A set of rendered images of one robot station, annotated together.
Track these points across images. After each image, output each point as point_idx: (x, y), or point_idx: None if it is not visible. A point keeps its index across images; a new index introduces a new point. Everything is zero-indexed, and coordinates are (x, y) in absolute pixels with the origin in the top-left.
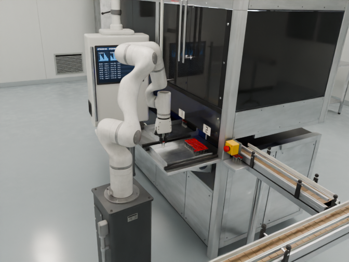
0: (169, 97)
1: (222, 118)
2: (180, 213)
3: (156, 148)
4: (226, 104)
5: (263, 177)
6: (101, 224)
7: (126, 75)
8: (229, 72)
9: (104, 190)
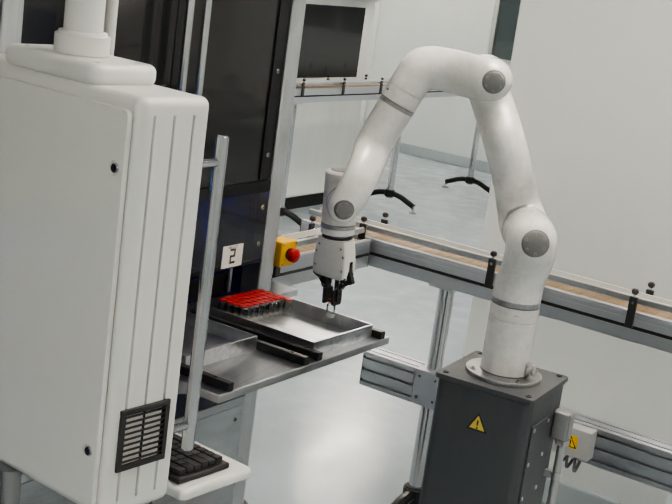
0: None
1: (273, 197)
2: None
3: None
4: (282, 162)
5: (294, 275)
6: (571, 411)
7: (515, 117)
8: (290, 88)
9: (518, 389)
